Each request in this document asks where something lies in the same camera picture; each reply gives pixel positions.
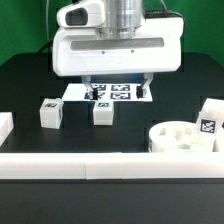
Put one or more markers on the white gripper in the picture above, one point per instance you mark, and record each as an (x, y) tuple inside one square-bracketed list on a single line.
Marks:
[(155, 47)]

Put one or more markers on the white round stool seat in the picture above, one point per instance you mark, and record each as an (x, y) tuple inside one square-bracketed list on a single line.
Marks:
[(178, 137)]

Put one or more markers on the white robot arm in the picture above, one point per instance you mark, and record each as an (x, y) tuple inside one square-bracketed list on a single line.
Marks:
[(108, 37)]

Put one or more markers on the white fiducial marker sheet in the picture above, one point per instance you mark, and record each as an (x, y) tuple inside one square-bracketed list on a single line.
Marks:
[(116, 92)]

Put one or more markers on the white front fence bar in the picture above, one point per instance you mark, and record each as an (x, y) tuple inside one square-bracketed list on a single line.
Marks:
[(89, 166)]

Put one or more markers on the white left fence piece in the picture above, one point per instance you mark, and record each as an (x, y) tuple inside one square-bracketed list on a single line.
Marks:
[(6, 125)]

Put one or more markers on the white fence piece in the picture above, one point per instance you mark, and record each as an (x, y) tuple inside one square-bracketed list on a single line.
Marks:
[(219, 143), (6, 125)]

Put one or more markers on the white right fence piece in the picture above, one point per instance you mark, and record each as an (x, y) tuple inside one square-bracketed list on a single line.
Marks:
[(219, 143)]

